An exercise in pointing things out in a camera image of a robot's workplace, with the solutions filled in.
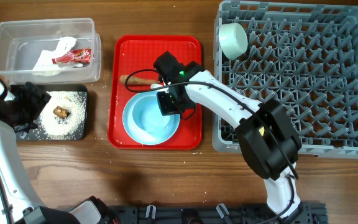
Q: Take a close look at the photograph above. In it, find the yellow plastic cup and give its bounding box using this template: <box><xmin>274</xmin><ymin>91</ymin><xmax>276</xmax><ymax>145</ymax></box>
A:
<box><xmin>259</xmin><ymin>126</ymin><xmax>265</xmax><ymax>136</ymax></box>

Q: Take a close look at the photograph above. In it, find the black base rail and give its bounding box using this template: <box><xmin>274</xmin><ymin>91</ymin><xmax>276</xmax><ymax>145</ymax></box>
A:
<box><xmin>110</xmin><ymin>202</ymin><xmax>329</xmax><ymax>224</ymax></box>

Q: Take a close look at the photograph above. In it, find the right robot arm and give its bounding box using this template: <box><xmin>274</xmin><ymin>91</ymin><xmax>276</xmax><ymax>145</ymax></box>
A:
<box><xmin>153</xmin><ymin>52</ymin><xmax>301</xmax><ymax>221</ymax></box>

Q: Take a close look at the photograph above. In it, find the grey dishwasher rack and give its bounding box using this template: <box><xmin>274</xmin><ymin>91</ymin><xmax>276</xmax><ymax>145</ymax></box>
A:
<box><xmin>214</xmin><ymin>1</ymin><xmax>358</xmax><ymax>159</ymax></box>

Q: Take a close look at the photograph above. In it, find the black tray bin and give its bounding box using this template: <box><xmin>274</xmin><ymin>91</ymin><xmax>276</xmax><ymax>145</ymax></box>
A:
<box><xmin>16</xmin><ymin>84</ymin><xmax>88</xmax><ymax>141</ymax></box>

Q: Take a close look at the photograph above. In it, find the white napkin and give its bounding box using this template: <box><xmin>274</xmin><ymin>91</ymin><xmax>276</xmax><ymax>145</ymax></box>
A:
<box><xmin>32</xmin><ymin>37</ymin><xmax>78</xmax><ymax>77</ymax></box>

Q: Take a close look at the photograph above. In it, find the white plastic spoon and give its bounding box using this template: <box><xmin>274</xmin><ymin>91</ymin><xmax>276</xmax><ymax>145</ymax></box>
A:
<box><xmin>150</xmin><ymin>83</ymin><xmax>161</xmax><ymax>91</ymax></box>

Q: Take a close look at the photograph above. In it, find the red serving tray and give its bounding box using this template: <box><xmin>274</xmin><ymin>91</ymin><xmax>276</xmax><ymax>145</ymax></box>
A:
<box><xmin>107</xmin><ymin>35</ymin><xmax>203</xmax><ymax>150</ymax></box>

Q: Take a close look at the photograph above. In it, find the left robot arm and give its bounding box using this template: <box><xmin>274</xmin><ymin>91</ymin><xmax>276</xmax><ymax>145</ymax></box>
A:
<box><xmin>0</xmin><ymin>81</ymin><xmax>119</xmax><ymax>224</ymax></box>

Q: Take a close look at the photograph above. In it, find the white rice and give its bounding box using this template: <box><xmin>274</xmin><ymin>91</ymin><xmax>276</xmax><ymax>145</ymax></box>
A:
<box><xmin>39</xmin><ymin>91</ymin><xmax>88</xmax><ymax>140</ymax></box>

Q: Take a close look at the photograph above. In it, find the light blue plate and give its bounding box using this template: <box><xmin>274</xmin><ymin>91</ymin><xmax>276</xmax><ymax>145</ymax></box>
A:
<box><xmin>122</xmin><ymin>91</ymin><xmax>180</xmax><ymax>146</ymax></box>

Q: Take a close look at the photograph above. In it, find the clear plastic bin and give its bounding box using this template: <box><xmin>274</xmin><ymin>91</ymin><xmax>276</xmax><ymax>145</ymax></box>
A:
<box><xmin>0</xmin><ymin>18</ymin><xmax>101</xmax><ymax>84</ymax></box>

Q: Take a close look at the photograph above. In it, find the light blue bowl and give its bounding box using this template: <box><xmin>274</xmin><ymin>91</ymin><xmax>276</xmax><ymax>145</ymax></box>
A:
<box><xmin>128</xmin><ymin>93</ymin><xmax>180</xmax><ymax>134</ymax></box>

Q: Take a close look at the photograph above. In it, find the mint green bowl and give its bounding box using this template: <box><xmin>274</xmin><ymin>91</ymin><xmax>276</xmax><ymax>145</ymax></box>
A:
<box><xmin>218</xmin><ymin>23</ymin><xmax>248</xmax><ymax>60</ymax></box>

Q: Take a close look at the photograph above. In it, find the red snack wrapper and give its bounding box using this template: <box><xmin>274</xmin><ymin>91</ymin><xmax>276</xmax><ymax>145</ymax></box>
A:
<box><xmin>52</xmin><ymin>48</ymin><xmax>92</xmax><ymax>64</ymax></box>

